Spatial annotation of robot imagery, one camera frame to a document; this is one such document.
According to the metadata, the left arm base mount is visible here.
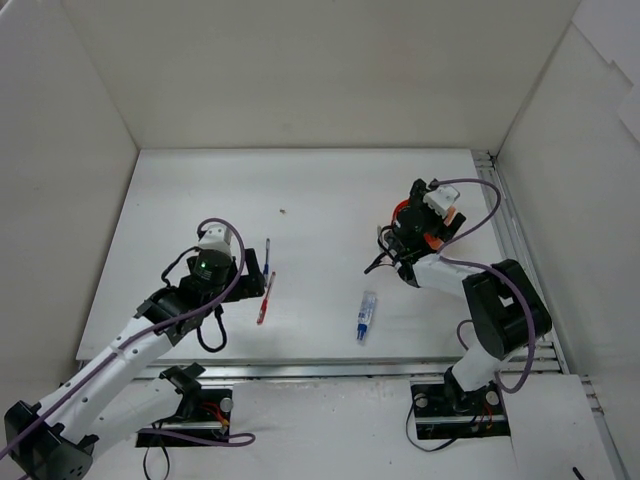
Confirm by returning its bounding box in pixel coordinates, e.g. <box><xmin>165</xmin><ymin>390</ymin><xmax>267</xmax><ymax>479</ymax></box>
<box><xmin>135</xmin><ymin>387</ymin><xmax>233</xmax><ymax>448</ymax></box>

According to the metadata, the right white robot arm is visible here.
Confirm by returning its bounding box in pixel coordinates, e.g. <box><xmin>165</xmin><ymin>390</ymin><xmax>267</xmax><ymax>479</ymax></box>
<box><xmin>377</xmin><ymin>179</ymin><xmax>552</xmax><ymax>412</ymax></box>

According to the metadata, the aluminium rail frame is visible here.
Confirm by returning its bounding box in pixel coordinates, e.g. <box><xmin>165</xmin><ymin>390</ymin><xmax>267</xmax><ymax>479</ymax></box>
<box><xmin>74</xmin><ymin>148</ymin><xmax>626</xmax><ymax>480</ymax></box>

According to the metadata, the blue pen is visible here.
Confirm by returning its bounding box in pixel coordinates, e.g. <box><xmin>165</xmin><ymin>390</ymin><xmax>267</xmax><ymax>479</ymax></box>
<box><xmin>263</xmin><ymin>237</ymin><xmax>271</xmax><ymax>279</ymax></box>

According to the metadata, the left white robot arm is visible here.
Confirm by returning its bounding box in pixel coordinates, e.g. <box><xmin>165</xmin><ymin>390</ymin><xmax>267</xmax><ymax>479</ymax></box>
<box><xmin>1</xmin><ymin>247</ymin><xmax>265</xmax><ymax>479</ymax></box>

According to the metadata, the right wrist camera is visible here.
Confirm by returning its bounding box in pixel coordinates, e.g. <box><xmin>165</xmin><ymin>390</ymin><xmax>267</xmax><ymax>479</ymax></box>
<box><xmin>423</xmin><ymin>185</ymin><xmax>460</xmax><ymax>219</ymax></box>

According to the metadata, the orange round container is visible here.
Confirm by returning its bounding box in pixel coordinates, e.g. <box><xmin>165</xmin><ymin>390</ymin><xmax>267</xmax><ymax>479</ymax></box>
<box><xmin>391</xmin><ymin>199</ymin><xmax>466</xmax><ymax>252</ymax></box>

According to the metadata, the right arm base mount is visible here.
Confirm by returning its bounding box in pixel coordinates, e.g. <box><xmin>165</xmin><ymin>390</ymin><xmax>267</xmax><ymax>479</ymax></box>
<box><xmin>409</xmin><ymin>382</ymin><xmax>511</xmax><ymax>441</ymax></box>

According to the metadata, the red pen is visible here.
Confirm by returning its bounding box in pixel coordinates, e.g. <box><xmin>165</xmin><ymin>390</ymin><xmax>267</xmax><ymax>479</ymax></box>
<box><xmin>256</xmin><ymin>271</ymin><xmax>277</xmax><ymax>325</ymax></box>

